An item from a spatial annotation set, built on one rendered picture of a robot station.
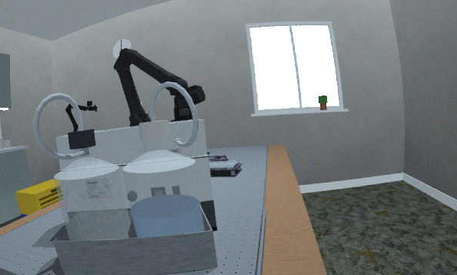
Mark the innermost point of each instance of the white plastic bottle with black cap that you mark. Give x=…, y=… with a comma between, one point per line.
x=90, y=193

